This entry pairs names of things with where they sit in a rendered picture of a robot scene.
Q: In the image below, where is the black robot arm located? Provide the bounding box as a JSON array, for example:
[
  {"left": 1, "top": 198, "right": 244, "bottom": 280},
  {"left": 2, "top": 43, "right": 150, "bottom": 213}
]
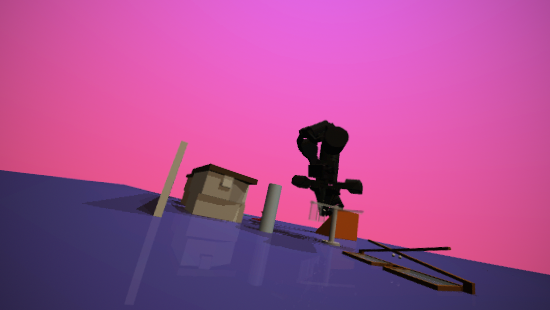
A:
[{"left": 296, "top": 120, "right": 349, "bottom": 179}]

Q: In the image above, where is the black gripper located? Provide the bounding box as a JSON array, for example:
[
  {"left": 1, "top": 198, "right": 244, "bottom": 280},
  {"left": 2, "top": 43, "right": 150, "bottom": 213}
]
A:
[{"left": 291, "top": 157, "right": 363, "bottom": 205}]

